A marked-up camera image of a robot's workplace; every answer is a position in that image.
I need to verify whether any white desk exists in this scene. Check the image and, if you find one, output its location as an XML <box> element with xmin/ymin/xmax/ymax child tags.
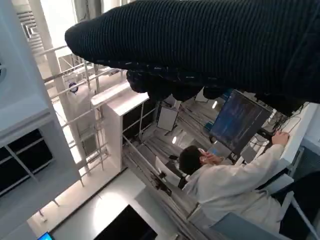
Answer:
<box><xmin>279</xmin><ymin>101</ymin><xmax>320</xmax><ymax>163</ymax></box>

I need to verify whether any white cabinet with black doors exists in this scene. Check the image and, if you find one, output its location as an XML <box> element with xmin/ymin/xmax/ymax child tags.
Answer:
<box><xmin>0</xmin><ymin>0</ymin><xmax>85</xmax><ymax>198</ymax></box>

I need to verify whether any black flat screen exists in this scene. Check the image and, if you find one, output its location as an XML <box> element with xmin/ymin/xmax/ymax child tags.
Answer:
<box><xmin>93</xmin><ymin>204</ymin><xmax>159</xmax><ymax>240</ymax></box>

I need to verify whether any white metal lattice frame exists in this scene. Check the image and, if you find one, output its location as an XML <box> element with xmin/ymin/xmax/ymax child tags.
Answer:
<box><xmin>34</xmin><ymin>44</ymin><xmax>128</xmax><ymax>181</ymax></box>

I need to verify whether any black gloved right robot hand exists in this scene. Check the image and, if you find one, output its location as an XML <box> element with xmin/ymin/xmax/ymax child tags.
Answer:
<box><xmin>63</xmin><ymin>0</ymin><xmax>320</xmax><ymax>118</ymax></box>

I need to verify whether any white shelf unit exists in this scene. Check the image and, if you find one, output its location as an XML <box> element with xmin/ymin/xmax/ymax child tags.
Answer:
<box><xmin>90</xmin><ymin>81</ymin><xmax>151</xmax><ymax>173</ymax></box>

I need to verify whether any grey office chair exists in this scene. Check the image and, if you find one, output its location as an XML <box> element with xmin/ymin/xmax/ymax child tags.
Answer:
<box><xmin>212</xmin><ymin>172</ymin><xmax>320</xmax><ymax>240</ymax></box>

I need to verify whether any white square panel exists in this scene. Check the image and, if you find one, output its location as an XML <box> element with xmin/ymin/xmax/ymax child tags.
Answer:
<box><xmin>156</xmin><ymin>106</ymin><xmax>179</xmax><ymax>131</ymax></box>

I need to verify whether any dark screen computer monitor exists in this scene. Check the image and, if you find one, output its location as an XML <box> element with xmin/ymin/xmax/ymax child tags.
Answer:
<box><xmin>209</xmin><ymin>89</ymin><xmax>273</xmax><ymax>156</ymax></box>

